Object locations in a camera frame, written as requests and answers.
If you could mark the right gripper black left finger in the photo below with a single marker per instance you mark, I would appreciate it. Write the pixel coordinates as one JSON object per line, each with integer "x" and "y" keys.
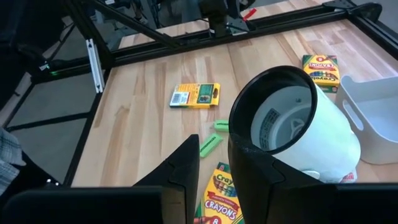
{"x": 177, "y": 174}

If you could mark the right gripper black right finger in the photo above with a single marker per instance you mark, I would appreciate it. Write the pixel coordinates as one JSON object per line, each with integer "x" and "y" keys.
{"x": 264, "y": 186}

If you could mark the green eraser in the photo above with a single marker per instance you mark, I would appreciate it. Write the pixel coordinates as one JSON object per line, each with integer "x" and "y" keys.
{"x": 211, "y": 145}
{"x": 221, "y": 125}

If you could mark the yellow Crayola crayon box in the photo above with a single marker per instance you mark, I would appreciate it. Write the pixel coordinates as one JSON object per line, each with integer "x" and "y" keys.
{"x": 219, "y": 199}
{"x": 320, "y": 70}
{"x": 194, "y": 95}

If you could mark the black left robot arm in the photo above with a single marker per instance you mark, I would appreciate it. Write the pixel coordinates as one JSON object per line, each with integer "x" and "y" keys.
{"x": 217, "y": 15}

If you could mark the white plastic bin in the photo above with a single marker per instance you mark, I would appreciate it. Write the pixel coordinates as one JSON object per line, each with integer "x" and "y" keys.
{"x": 373, "y": 124}

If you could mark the wooden workbench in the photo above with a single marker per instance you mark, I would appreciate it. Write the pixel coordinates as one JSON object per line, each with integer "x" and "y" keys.
{"x": 140, "y": 39}

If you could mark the person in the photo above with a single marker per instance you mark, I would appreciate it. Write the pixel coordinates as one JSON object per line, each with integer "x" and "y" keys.
{"x": 9, "y": 155}

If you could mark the silver aluminium bracket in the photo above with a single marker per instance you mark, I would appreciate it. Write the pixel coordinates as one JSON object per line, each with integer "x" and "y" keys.
{"x": 94, "y": 65}

